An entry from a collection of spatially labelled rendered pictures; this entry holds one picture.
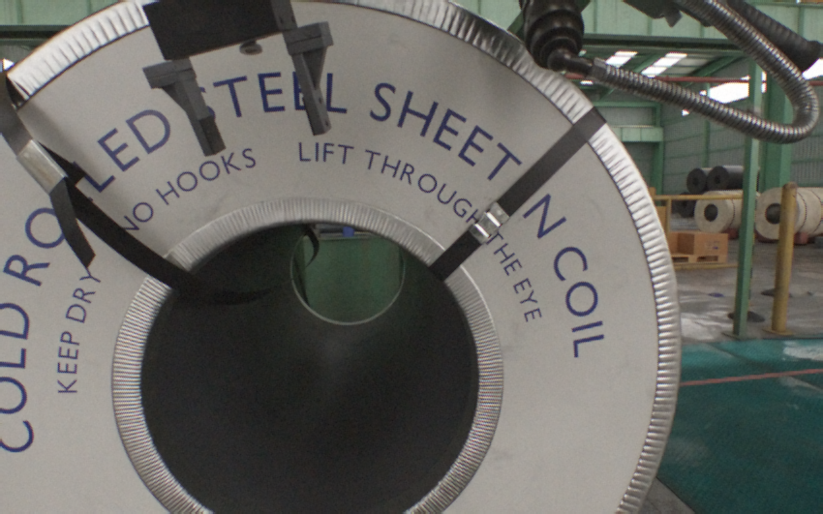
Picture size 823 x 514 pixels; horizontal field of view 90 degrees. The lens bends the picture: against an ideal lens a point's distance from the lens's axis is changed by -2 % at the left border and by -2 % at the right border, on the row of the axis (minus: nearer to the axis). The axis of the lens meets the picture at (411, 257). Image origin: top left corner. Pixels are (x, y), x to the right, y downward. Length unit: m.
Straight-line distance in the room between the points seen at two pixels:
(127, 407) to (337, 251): 2.50
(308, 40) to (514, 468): 0.67
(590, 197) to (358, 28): 0.42
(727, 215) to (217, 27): 13.73
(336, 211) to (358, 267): 2.53
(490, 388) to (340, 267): 2.53
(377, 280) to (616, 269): 2.55
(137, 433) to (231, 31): 0.56
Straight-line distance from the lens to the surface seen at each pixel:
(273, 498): 0.88
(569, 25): 0.49
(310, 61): 0.47
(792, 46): 0.68
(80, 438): 0.81
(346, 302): 3.18
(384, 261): 3.13
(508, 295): 0.66
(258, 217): 0.63
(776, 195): 13.00
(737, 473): 2.18
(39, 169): 0.69
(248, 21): 0.47
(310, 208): 0.62
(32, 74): 0.77
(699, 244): 8.50
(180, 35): 0.51
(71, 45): 0.75
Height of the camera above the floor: 1.04
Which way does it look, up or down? 7 degrees down
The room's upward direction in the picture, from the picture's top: 1 degrees counter-clockwise
